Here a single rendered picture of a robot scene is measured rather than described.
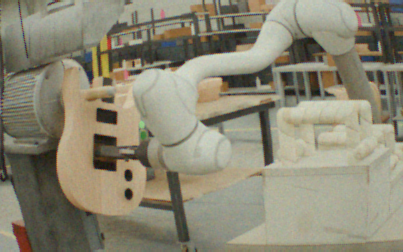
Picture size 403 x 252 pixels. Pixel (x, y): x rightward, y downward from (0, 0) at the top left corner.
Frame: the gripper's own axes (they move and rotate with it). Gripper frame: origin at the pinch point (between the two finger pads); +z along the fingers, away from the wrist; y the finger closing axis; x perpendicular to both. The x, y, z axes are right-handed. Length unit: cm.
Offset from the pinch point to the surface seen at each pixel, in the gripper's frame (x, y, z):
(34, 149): -0.6, -12.4, 25.3
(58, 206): -18.9, 4.2, 31.8
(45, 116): 9.5, -13.9, 16.7
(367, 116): 5, -14, -89
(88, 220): -22.9, 22.6, 35.2
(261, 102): 52, 231, 109
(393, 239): -22, -14, -100
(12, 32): 41, -21, 41
